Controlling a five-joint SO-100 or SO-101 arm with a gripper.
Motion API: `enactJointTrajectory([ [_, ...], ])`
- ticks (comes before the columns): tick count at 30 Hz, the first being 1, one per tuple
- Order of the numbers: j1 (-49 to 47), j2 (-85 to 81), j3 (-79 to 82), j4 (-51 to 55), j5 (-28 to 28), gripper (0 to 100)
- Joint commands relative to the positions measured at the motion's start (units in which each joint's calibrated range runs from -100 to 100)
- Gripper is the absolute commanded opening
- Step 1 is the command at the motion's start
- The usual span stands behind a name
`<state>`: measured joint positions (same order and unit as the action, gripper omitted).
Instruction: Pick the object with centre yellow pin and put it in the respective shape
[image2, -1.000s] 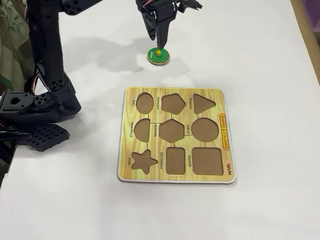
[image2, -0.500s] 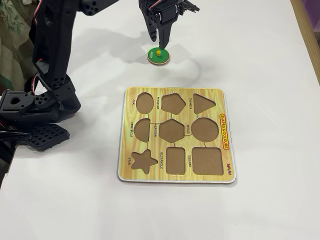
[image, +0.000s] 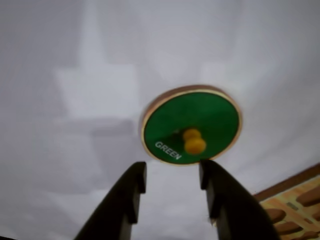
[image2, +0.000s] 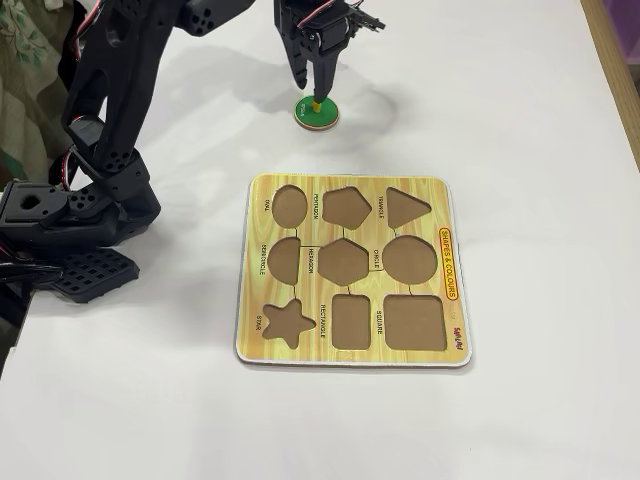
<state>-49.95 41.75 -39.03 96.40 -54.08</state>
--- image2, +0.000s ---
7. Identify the black grid table clamp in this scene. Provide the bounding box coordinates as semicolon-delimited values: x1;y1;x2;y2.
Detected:
51;248;142;306

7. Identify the wooden shape puzzle board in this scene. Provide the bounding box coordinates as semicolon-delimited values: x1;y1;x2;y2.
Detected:
233;172;475;371

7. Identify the red white base servo cable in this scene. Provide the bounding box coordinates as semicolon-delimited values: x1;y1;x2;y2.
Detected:
48;147;85;192

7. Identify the floral patterned cloth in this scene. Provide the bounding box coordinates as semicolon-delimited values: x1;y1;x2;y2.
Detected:
0;0;77;177

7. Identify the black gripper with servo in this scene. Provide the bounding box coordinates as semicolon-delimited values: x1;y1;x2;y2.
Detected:
272;0;354;101

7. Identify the green circle piece yellow pin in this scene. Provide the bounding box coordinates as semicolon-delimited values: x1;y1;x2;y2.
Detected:
292;93;341;132

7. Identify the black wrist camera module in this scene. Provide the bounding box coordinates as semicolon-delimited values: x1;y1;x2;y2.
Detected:
344;3;387;34

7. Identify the black power cable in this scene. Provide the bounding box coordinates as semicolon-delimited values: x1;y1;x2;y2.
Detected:
0;262;65;287

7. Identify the light wooden edge strip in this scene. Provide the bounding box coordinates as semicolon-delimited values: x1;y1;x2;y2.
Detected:
579;0;640;175

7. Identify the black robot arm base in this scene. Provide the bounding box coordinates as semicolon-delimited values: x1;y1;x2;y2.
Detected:
0;179;126;252

